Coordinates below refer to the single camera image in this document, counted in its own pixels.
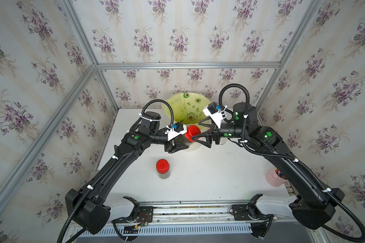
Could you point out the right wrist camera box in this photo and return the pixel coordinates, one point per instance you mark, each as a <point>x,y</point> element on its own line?
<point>215,112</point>

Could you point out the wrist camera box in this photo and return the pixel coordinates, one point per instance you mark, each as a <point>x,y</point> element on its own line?
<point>175,130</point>
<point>215,112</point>

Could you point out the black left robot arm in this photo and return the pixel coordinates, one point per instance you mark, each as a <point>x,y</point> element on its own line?
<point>86,205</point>

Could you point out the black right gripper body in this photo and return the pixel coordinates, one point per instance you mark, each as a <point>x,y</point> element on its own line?
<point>229,131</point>

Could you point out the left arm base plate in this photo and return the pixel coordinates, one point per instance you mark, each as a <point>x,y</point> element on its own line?
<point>141,216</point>

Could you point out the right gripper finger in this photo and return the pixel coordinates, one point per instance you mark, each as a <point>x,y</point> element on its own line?
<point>205,140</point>
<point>205,123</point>

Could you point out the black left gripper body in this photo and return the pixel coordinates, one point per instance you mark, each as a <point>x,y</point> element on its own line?
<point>168,145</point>

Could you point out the red-lid tea jar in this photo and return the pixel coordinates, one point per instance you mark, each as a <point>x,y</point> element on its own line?
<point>191,131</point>
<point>163,168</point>

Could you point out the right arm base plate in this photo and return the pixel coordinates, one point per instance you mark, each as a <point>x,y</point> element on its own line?
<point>245,212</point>

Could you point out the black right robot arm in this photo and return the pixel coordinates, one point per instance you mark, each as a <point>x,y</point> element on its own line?
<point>234,117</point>

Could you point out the coloured markers bundle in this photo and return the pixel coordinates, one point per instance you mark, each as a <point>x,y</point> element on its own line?
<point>279,174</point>

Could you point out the pink plastic cup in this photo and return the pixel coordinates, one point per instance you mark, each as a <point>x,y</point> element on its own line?
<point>273,179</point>

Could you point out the white trash bin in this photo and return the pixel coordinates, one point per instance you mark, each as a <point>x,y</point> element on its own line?
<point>192,146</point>

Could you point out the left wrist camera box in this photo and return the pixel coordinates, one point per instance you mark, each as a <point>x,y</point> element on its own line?
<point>175,130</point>

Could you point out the aluminium rail frame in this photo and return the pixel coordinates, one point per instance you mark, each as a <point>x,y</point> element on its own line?
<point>185,212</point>

